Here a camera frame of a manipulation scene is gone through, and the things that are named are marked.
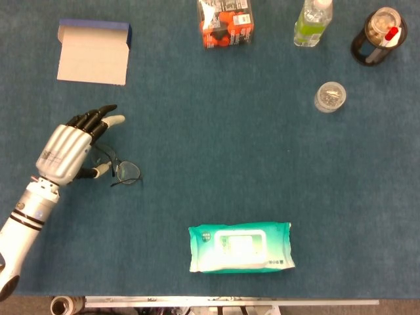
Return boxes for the thin black metal eyeglasses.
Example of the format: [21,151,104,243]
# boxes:
[90,144,144,188]

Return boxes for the blue felt table cloth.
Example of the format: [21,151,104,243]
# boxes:
[0,0,420,300]

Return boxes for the aluminium table edge rail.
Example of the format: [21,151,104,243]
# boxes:
[84,295,380,309]

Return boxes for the clear bottle green label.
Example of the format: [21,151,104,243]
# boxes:
[293,0,334,48]

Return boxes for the dark round jar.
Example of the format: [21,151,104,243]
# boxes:
[350,8,408,67]

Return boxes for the brown tape roll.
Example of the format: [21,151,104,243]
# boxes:
[49,295,86,315]

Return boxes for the small round clear jar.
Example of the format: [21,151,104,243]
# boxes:
[314,81,347,114]

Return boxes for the white marker red cap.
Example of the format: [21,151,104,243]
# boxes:
[364,26,403,64]

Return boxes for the blue cardboard box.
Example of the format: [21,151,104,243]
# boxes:
[56,18,133,87]

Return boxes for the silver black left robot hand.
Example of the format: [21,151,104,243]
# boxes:
[35,104,126,186]

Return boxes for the tall clear plastic jar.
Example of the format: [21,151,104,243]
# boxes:
[364,7,402,42]

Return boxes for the green wet wipes pack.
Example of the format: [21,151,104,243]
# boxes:
[188,221,296,274]

